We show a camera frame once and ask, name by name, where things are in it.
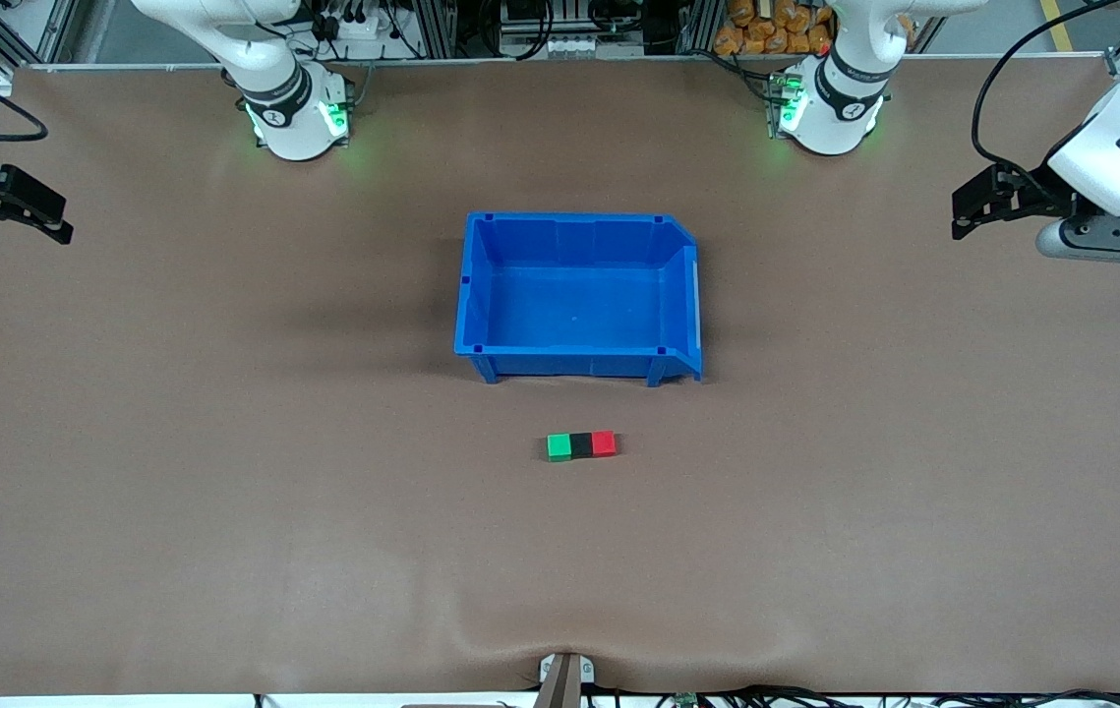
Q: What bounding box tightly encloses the orange snack bag pile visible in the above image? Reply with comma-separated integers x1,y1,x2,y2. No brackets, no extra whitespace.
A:
714,0,838,57

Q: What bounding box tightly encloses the white power strip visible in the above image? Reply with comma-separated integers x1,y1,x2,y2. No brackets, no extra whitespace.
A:
319,8,393,62

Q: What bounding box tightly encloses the blue plastic storage bin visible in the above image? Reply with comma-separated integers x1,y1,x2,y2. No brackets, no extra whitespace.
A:
453,211,704,387

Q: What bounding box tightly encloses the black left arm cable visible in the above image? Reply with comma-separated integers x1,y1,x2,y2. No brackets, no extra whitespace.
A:
971,0,1120,193

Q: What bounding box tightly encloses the metal table clamp bracket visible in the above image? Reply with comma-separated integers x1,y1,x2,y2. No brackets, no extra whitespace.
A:
535,652,596,708

